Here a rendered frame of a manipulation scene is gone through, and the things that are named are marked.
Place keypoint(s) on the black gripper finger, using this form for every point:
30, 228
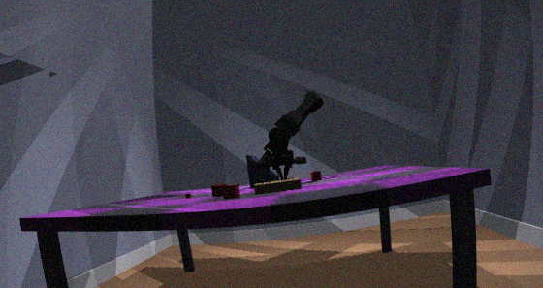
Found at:
279, 173
286, 171

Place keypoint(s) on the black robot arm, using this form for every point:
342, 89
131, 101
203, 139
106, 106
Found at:
289, 126

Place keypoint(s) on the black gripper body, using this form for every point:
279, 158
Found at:
265, 164

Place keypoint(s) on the red cube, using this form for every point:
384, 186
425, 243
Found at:
316, 175
217, 190
230, 191

